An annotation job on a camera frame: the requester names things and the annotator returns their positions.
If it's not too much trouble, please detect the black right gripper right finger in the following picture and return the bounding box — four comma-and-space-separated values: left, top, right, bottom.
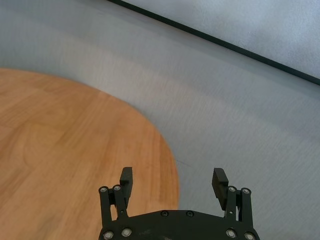
211, 167, 253, 227

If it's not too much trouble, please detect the black wall trim strip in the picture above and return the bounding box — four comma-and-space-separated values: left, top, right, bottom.
106, 0, 320, 86

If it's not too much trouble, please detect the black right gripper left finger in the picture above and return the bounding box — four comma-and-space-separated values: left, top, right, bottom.
98, 166, 134, 227

